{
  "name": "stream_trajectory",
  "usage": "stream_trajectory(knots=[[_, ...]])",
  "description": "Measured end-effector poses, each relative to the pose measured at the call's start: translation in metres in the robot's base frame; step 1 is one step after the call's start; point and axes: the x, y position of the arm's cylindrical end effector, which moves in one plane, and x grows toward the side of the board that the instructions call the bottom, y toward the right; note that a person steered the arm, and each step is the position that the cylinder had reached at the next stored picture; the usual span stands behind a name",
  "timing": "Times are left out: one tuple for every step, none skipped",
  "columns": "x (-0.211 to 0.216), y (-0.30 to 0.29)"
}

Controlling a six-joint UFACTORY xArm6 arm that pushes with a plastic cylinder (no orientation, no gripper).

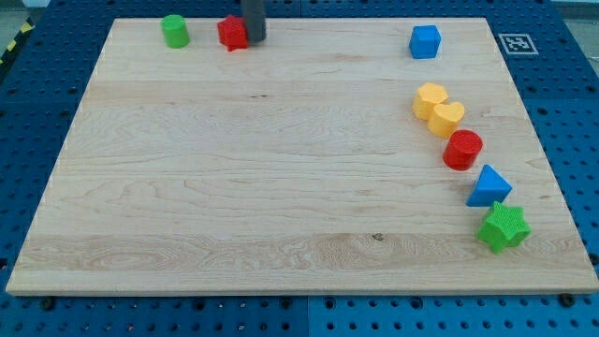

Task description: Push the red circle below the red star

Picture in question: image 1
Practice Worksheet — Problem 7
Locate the blue cube block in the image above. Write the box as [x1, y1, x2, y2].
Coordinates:
[409, 25, 442, 59]

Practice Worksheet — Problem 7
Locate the wooden board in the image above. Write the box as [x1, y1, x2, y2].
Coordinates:
[6, 18, 598, 297]

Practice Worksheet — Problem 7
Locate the green star block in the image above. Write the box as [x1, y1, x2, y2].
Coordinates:
[476, 201, 532, 254]

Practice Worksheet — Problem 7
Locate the yellow heart block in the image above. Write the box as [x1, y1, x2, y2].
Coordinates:
[427, 102, 465, 139]

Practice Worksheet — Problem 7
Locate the green cylinder block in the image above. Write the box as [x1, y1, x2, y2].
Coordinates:
[160, 14, 190, 49]

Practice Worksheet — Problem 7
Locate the blue triangle block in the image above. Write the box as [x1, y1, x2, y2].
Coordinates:
[466, 165, 512, 207]

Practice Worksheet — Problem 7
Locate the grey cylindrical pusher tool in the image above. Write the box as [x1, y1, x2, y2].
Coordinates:
[241, 0, 267, 44]

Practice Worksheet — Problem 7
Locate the red star block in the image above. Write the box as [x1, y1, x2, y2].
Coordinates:
[217, 15, 248, 51]

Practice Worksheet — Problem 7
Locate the white fiducial marker tag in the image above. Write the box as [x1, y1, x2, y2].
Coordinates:
[499, 33, 538, 55]

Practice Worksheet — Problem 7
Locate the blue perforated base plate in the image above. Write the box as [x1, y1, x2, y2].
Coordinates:
[1, 1, 598, 336]

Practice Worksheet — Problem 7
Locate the yellow hexagon block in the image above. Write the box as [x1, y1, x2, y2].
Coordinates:
[412, 82, 448, 121]

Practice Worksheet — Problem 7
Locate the red cylinder block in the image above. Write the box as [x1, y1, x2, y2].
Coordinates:
[443, 130, 483, 171]

